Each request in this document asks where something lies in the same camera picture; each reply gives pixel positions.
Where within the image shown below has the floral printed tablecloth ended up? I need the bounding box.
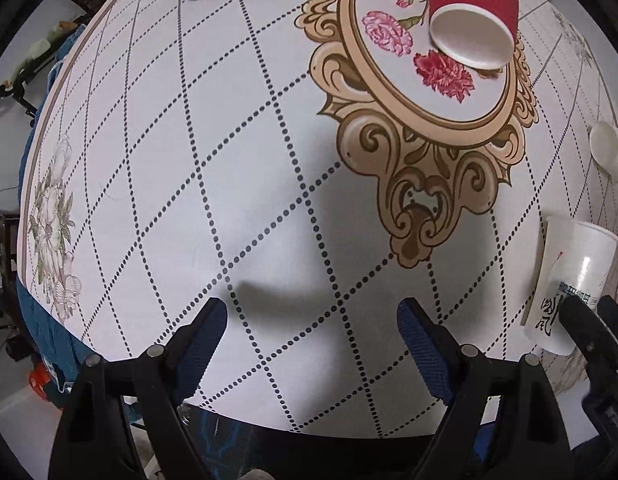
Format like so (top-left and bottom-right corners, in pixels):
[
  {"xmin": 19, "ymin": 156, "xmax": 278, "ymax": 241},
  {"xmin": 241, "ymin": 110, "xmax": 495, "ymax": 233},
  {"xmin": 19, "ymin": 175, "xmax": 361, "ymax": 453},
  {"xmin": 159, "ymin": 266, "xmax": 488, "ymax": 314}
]
[{"xmin": 16, "ymin": 0, "xmax": 618, "ymax": 441}]

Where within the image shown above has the black metal stand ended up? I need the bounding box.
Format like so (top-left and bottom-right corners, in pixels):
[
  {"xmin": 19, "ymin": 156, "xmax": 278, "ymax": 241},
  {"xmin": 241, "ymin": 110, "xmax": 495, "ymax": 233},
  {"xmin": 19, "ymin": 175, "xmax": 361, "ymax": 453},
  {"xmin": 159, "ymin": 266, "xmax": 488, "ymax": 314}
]
[{"xmin": 0, "ymin": 67, "xmax": 40, "ymax": 122}]

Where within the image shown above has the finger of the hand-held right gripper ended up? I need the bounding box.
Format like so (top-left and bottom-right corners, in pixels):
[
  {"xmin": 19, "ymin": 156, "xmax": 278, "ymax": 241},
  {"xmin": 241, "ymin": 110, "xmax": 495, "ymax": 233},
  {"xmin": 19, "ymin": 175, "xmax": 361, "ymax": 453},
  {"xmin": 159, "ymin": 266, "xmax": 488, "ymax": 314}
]
[
  {"xmin": 560, "ymin": 295, "xmax": 618, "ymax": 401},
  {"xmin": 598, "ymin": 295, "xmax": 618, "ymax": 361}
]

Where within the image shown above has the teal table skirt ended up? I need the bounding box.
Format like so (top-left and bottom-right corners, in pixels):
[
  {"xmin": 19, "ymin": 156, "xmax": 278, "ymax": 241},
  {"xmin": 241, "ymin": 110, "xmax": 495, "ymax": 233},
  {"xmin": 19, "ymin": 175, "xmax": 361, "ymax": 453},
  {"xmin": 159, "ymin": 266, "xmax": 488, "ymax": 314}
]
[{"xmin": 16, "ymin": 30, "xmax": 144, "ymax": 426}]

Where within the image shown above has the small white paper cup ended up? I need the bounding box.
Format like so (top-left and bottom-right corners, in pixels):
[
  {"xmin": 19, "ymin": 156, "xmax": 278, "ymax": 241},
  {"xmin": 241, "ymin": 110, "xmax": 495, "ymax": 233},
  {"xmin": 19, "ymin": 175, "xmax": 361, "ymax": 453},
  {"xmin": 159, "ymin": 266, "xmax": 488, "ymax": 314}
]
[{"xmin": 589, "ymin": 121, "xmax": 618, "ymax": 180}]

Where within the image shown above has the dark wooden furniture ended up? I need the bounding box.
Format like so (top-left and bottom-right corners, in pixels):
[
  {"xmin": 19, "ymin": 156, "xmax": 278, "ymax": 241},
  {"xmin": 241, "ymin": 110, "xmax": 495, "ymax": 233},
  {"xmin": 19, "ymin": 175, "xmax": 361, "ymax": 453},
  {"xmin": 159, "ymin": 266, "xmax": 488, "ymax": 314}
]
[{"xmin": 0, "ymin": 212, "xmax": 20, "ymax": 322}]

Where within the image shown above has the white printed paper cup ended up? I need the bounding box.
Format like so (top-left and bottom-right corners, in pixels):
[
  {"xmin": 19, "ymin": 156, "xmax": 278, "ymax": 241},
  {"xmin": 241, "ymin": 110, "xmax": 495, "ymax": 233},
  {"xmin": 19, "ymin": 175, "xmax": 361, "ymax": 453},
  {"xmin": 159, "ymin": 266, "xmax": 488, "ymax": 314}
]
[{"xmin": 521, "ymin": 216, "xmax": 618, "ymax": 356}]

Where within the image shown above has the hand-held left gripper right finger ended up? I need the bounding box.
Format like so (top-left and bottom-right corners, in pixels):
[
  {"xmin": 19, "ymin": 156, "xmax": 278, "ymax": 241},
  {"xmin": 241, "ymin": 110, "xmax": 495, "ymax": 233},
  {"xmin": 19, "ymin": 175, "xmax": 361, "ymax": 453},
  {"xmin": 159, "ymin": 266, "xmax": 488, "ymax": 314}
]
[{"xmin": 396, "ymin": 298, "xmax": 572, "ymax": 480}]

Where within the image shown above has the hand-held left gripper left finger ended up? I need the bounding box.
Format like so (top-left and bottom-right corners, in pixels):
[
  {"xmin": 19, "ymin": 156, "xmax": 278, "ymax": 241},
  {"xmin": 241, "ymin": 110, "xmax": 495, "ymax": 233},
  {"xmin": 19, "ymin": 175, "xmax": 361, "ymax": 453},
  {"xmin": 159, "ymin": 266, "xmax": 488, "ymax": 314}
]
[{"xmin": 49, "ymin": 297, "xmax": 228, "ymax": 480}]

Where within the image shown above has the orange object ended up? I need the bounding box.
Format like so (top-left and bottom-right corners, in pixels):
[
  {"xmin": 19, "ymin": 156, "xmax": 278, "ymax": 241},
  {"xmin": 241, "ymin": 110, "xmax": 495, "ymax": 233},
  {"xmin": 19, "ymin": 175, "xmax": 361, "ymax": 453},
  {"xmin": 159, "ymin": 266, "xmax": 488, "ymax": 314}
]
[{"xmin": 29, "ymin": 362, "xmax": 52, "ymax": 402}]

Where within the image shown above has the pale green cloth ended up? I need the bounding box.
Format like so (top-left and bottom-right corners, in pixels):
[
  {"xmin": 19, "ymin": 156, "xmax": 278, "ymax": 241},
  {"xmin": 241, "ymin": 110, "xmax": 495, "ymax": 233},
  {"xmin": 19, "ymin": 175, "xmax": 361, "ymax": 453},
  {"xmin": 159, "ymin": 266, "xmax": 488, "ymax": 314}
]
[{"xmin": 31, "ymin": 22, "xmax": 66, "ymax": 62}]

